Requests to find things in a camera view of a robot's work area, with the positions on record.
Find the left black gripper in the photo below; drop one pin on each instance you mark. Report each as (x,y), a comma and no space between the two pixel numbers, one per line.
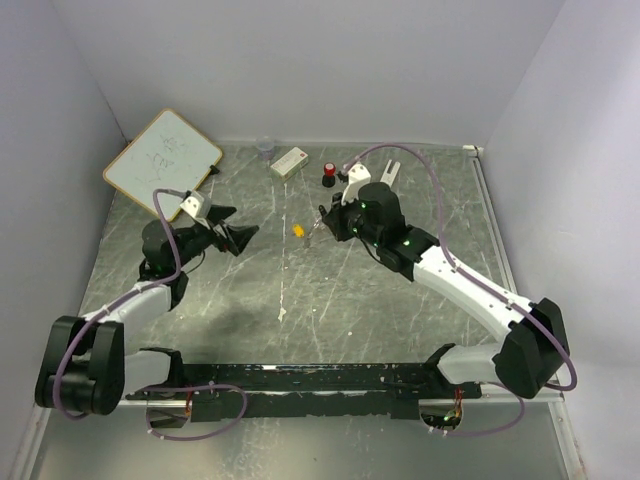
(239,236)

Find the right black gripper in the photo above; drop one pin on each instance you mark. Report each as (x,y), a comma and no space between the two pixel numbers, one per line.
(334,219)

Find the metal keyring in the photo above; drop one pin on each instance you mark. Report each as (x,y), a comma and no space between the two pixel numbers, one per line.
(317,225)

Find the yellow tag key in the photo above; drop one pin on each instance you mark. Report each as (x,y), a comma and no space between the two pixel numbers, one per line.
(298,231)

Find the silver keys bunch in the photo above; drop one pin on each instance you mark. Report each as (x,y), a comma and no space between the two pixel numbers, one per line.
(307,240)

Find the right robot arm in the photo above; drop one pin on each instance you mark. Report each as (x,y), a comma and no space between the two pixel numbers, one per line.
(530,342)

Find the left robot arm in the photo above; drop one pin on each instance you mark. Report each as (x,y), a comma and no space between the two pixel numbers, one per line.
(85,368)

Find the red black stamp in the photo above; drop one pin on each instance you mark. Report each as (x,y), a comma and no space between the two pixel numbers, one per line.
(329,175)

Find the green white small box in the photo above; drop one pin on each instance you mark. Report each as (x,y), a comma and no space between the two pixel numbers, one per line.
(289,164)

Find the white plastic clip tool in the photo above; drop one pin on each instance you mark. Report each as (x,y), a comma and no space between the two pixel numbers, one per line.
(390,172)

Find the clear plastic cup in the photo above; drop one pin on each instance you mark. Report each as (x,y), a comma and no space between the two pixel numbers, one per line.
(266,149)

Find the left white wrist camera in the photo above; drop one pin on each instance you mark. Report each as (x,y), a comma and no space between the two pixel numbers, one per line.
(196,205)

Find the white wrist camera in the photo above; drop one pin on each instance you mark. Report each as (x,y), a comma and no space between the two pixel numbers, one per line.
(196,205)
(356,177)

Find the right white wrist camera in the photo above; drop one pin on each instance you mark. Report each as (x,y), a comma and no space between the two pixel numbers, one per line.
(356,177)

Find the small whiteboard with yellow frame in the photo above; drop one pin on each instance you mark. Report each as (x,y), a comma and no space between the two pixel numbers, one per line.
(168,153)

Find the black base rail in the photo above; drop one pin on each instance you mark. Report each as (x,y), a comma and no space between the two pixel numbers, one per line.
(395,390)

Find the white corner bracket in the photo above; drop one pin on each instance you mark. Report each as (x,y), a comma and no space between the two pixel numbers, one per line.
(473,148)

